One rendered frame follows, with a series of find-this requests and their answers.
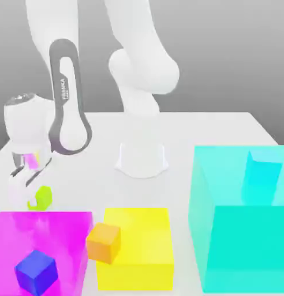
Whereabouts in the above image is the large magenta box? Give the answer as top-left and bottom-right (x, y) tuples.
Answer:
(0, 210), (94, 296)

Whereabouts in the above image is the small cyan cube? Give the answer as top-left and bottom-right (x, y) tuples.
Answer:
(240, 150), (283, 206)

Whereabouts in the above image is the small lime green cube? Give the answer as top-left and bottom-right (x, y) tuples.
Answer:
(27, 185), (53, 212)

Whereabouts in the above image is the small blue cube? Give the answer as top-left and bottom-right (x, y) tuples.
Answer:
(14, 249), (59, 296)

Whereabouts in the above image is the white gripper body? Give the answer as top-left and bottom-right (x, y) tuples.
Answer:
(7, 158), (53, 208)

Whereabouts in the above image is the large yellow box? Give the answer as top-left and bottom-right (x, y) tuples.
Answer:
(95, 207), (175, 291)

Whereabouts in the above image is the large turquoise box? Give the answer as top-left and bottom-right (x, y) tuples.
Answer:
(188, 145), (284, 294)

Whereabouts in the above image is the small orange cube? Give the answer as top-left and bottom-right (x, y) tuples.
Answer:
(85, 221), (121, 265)

